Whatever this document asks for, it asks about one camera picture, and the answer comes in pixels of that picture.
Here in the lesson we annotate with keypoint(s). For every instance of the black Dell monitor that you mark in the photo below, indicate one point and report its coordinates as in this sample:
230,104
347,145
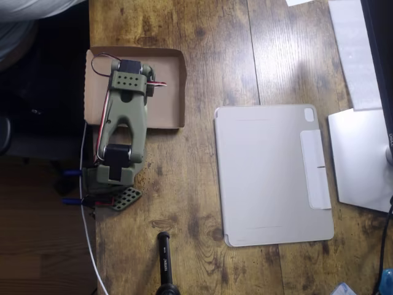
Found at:
380,46

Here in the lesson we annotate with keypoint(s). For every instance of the silver monitor stand base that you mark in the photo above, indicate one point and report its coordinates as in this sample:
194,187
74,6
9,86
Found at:
359,159

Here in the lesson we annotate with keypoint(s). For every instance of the grey sleeve of person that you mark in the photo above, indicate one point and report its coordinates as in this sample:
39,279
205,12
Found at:
18,12

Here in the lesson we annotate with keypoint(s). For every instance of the beige tablet case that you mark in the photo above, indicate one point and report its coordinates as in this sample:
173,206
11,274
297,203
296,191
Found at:
270,184

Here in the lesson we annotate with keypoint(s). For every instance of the grey foam sheet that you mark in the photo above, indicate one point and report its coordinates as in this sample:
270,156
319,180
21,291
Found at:
350,46

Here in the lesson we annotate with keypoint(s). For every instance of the white and blue packet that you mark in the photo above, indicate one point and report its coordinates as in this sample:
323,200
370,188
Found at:
344,290

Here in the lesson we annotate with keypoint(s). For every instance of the white paper sheet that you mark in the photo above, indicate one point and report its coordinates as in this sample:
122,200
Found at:
298,2

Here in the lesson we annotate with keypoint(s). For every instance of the blue round object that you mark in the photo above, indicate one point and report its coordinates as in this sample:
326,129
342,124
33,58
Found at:
387,281

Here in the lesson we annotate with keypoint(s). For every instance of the perforated dark base plate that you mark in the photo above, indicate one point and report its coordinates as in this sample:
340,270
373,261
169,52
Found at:
127,196

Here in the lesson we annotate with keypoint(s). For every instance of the brown cardboard tray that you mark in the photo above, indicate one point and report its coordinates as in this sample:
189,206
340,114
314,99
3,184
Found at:
162,104

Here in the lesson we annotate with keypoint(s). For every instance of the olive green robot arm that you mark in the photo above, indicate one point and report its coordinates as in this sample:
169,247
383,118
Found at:
126,104

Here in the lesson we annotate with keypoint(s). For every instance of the black camera stand pole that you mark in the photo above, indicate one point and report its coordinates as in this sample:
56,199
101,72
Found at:
165,261

